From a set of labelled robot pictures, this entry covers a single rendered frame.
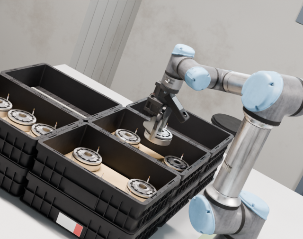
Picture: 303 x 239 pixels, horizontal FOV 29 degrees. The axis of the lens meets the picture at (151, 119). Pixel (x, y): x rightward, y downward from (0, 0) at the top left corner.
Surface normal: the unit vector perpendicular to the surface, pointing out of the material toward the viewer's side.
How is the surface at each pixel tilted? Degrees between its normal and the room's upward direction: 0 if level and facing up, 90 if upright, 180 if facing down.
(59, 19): 90
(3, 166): 90
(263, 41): 90
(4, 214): 0
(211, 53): 90
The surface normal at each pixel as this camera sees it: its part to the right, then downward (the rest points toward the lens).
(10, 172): -0.41, 0.20
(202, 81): 0.42, 0.50
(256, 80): -0.78, -0.22
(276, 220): 0.35, -0.87
